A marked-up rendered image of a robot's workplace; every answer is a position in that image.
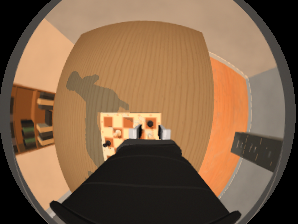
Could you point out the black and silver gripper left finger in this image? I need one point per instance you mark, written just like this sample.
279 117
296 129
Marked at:
136 132

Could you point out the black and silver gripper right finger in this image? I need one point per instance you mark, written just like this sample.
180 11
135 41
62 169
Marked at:
163 133

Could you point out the chessboard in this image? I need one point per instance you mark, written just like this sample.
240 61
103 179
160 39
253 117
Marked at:
110 122

